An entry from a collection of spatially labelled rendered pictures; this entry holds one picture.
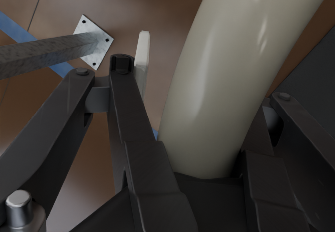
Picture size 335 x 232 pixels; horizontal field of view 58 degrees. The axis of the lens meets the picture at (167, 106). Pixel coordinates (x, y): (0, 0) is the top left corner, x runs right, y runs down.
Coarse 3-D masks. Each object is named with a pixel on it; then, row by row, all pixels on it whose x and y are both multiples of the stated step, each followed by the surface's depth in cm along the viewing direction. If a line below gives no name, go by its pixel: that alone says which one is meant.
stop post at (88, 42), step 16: (80, 32) 153; (96, 32) 150; (0, 48) 103; (16, 48) 108; (32, 48) 114; (48, 48) 120; (64, 48) 127; (80, 48) 139; (96, 48) 152; (0, 64) 98; (16, 64) 105; (32, 64) 113; (48, 64) 124; (96, 64) 155
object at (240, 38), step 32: (224, 0) 8; (256, 0) 7; (288, 0) 7; (320, 0) 8; (192, 32) 9; (224, 32) 8; (256, 32) 8; (288, 32) 8; (192, 64) 9; (224, 64) 8; (256, 64) 8; (192, 96) 9; (224, 96) 9; (256, 96) 9; (160, 128) 10; (192, 128) 9; (224, 128) 9; (192, 160) 10; (224, 160) 10
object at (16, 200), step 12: (24, 192) 8; (12, 204) 7; (24, 204) 7; (36, 204) 8; (12, 216) 7; (24, 216) 7; (36, 216) 8; (0, 228) 7; (12, 228) 7; (24, 228) 8; (36, 228) 8
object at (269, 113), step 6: (264, 102) 16; (264, 108) 15; (270, 108) 15; (264, 114) 15; (270, 114) 15; (276, 114) 15; (270, 120) 15; (276, 120) 15; (282, 120) 15; (270, 126) 16; (276, 126) 16; (282, 126) 16; (270, 132) 16; (276, 132) 16
